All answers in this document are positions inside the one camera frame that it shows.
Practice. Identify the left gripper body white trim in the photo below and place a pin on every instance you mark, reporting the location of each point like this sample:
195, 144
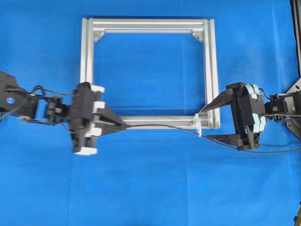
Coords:
82, 142

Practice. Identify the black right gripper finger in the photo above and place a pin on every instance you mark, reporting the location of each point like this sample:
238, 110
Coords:
223, 99
230, 139

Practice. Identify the right gripper body teal trim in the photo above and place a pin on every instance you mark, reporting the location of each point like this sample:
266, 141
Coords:
250, 135

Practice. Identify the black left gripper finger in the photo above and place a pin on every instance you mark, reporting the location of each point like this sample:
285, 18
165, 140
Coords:
108, 119
101, 128

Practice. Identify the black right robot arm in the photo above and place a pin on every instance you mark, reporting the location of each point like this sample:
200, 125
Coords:
276, 109

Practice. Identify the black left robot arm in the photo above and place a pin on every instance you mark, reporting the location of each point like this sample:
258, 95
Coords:
35, 106

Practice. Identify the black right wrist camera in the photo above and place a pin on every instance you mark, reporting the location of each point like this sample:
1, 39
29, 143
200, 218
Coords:
245, 105

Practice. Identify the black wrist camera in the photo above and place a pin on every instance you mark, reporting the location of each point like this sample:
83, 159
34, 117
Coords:
245, 105
80, 111

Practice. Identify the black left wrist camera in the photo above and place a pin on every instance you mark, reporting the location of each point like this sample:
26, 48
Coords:
80, 111

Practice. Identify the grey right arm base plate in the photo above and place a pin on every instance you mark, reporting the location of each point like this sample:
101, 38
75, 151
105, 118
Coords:
294, 126

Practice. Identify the aluminium extrusion square frame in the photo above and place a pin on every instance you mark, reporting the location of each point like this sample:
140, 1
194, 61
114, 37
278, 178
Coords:
93, 29

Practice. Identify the black post at top right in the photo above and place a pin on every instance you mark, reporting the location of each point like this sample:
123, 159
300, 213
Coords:
296, 16

